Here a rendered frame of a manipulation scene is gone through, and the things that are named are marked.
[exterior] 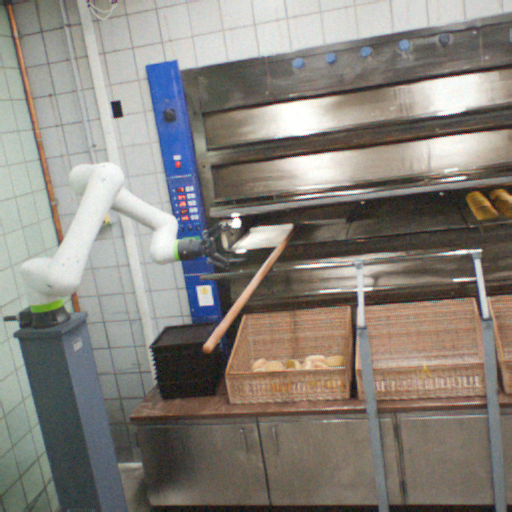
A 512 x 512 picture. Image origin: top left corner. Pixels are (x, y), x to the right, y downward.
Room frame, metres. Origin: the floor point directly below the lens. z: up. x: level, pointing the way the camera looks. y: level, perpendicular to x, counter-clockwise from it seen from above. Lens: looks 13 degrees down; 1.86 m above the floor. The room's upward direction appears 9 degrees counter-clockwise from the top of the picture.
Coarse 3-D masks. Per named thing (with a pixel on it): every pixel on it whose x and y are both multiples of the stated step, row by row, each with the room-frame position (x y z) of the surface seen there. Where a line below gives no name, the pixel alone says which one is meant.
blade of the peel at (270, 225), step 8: (304, 216) 3.88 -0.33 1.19; (312, 216) 3.84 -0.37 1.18; (320, 216) 3.80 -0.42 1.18; (328, 216) 3.75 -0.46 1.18; (336, 216) 3.71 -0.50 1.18; (344, 216) 3.68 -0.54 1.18; (256, 224) 3.78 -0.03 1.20; (264, 224) 3.82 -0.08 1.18; (272, 224) 3.78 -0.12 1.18; (280, 224) 3.74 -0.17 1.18; (288, 224) 3.57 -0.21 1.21; (304, 224) 3.55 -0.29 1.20; (312, 224) 3.54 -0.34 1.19; (320, 224) 3.53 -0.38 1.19; (328, 224) 3.52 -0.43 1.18; (256, 232) 3.62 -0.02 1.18
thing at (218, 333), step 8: (288, 240) 3.18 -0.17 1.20; (280, 248) 2.99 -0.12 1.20; (272, 256) 2.83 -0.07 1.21; (264, 264) 2.71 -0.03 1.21; (264, 272) 2.60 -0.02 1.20; (256, 280) 2.47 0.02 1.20; (248, 288) 2.37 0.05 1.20; (248, 296) 2.30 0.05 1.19; (240, 304) 2.20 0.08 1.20; (232, 312) 2.10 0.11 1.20; (224, 320) 2.03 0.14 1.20; (232, 320) 2.07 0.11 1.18; (224, 328) 1.97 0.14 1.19; (216, 336) 1.89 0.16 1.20; (208, 344) 1.83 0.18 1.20; (216, 344) 1.86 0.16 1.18; (208, 352) 1.82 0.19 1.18
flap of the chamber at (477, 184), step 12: (480, 180) 2.73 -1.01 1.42; (492, 180) 2.72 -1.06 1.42; (504, 180) 2.71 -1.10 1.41; (384, 192) 2.83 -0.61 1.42; (396, 192) 2.82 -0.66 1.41; (408, 192) 2.81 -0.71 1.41; (420, 192) 2.80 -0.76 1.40; (432, 192) 2.84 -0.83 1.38; (444, 192) 2.95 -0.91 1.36; (276, 204) 2.96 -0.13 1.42; (288, 204) 2.94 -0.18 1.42; (300, 204) 2.93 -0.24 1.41; (312, 204) 2.91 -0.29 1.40; (324, 204) 2.97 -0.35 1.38; (216, 216) 3.03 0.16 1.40; (228, 216) 3.13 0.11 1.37
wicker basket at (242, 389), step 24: (288, 312) 3.09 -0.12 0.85; (312, 312) 3.06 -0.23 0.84; (336, 312) 3.03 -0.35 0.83; (240, 336) 3.00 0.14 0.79; (264, 336) 3.10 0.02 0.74; (288, 336) 3.07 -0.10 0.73; (336, 336) 3.00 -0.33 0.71; (240, 360) 2.95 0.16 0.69; (240, 384) 2.69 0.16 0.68; (264, 384) 2.66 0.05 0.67; (312, 384) 2.61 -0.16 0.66
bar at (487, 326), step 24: (312, 264) 2.70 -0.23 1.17; (336, 264) 2.67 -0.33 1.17; (360, 264) 2.63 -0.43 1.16; (480, 264) 2.50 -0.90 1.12; (360, 288) 2.57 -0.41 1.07; (480, 288) 2.42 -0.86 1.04; (360, 312) 2.49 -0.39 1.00; (360, 336) 2.43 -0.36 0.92; (360, 360) 2.43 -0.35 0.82; (384, 480) 2.42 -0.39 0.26; (384, 504) 2.42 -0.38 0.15; (504, 504) 2.30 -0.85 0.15
